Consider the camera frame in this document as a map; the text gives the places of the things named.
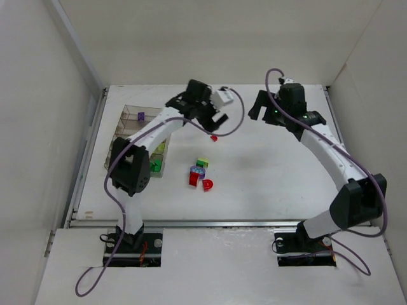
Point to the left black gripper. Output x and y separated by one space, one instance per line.
209 115

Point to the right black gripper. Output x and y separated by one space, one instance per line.
262 103

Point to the green and yellow lego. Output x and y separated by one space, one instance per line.
202 162

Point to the purple flower lego disc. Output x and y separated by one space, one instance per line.
198 170

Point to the red half-round lego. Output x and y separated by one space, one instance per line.
207 184

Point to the yellow-green lego brick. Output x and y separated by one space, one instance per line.
161 148

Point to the small green slope lego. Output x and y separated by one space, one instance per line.
155 165

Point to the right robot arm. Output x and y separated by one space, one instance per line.
360 194

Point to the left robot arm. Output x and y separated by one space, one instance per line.
129 164

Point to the clear compartment organizer tray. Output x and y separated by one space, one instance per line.
129 125

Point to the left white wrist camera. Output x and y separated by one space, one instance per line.
221 97

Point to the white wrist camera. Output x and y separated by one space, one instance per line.
284 80
221 97

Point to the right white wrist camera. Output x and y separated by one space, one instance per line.
284 80

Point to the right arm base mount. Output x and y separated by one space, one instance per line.
295 249

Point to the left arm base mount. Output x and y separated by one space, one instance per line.
144 250

